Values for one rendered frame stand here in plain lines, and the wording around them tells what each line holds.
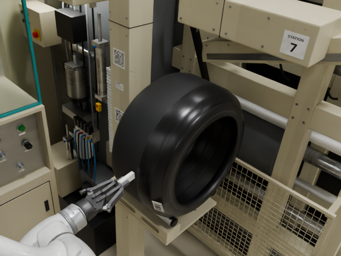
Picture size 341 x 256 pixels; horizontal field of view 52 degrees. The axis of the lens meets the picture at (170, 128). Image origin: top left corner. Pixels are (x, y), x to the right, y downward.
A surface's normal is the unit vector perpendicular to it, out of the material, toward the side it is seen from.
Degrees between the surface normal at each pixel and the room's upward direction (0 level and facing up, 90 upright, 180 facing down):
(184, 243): 0
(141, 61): 90
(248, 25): 90
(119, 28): 90
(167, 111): 31
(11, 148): 90
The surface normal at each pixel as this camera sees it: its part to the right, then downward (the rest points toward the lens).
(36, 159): 0.72, 0.43
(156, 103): -0.30, -0.52
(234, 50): -0.69, 0.36
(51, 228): -0.02, -0.85
